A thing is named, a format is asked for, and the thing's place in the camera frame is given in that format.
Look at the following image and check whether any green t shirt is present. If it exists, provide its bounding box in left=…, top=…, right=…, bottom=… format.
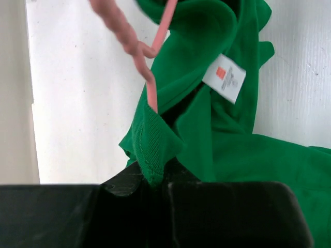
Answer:
left=120, top=1, right=330, bottom=247

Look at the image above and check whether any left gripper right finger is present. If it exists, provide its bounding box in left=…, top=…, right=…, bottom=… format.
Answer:
left=157, top=159, right=314, bottom=247

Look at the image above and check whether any pink wire hanger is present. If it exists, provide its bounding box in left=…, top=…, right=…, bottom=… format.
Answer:
left=90, top=0, right=177, bottom=112

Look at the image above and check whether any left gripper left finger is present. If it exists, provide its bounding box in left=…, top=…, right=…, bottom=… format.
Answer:
left=1, top=164, right=154, bottom=247

